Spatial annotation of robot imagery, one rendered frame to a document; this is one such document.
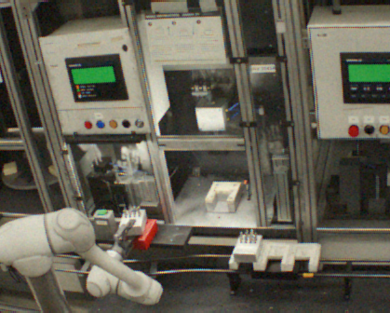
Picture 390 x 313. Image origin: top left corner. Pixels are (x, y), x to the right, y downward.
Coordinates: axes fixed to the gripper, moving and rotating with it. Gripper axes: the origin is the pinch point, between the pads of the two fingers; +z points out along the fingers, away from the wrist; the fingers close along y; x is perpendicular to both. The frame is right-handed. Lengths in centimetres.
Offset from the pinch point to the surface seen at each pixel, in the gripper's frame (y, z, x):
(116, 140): 37.0, 11.0, 2.6
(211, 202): -3.3, 27.0, -27.7
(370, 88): 57, 12, -101
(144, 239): -3.4, -2.6, -6.2
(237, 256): -8.7, -3.9, -46.4
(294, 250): -12, 5, -68
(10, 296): -99, 44, 133
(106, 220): 1.7, 2.9, 13.0
